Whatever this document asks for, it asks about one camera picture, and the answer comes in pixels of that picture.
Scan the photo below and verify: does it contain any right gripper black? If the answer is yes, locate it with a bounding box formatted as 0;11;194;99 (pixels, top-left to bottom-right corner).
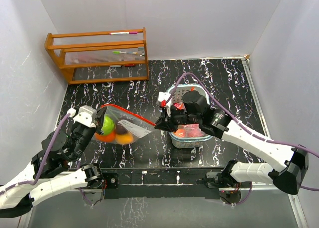
155;103;201;133

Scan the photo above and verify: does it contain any green apple toy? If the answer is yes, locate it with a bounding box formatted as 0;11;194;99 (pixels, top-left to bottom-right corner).
101;116;115;136

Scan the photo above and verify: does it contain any clear zip bag orange zipper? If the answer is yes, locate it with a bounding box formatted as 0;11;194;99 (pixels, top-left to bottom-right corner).
100;104;155;144

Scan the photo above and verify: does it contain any light blue plastic basket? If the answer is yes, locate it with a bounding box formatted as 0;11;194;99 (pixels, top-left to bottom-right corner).
169;84;212;149

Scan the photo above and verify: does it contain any orange persimmon toy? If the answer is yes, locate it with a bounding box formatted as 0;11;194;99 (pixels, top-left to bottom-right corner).
94;132;116;143

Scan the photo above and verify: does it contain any yellow lemon toy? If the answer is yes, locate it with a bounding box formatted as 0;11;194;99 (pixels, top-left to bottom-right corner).
115;133;134;145

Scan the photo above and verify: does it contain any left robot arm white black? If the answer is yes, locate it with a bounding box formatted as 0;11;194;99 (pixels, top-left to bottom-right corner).
0;106;107;218

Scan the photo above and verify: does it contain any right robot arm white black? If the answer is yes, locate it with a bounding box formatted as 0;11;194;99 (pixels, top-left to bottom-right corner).
155;90;309;195

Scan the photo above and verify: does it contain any wooden shelf rack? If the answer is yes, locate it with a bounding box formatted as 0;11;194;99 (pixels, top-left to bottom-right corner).
44;28;149;85

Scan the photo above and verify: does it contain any green marker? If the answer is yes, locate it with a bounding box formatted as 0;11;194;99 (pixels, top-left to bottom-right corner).
112;51;138;55

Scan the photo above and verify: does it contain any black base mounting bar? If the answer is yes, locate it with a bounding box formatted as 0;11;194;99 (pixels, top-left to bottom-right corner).
74;167;242;201

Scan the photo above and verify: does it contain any pink white marker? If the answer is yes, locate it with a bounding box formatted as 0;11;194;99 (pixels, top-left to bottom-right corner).
110;31;138;35

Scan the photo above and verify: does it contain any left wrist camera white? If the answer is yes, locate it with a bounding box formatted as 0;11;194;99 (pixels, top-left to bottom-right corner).
67;105;97;128

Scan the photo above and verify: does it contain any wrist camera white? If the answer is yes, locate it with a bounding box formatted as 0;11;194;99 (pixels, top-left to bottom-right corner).
156;92;172;117
67;105;97;128

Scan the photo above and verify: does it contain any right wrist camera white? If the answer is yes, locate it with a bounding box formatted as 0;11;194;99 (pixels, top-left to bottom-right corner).
156;92;172;117

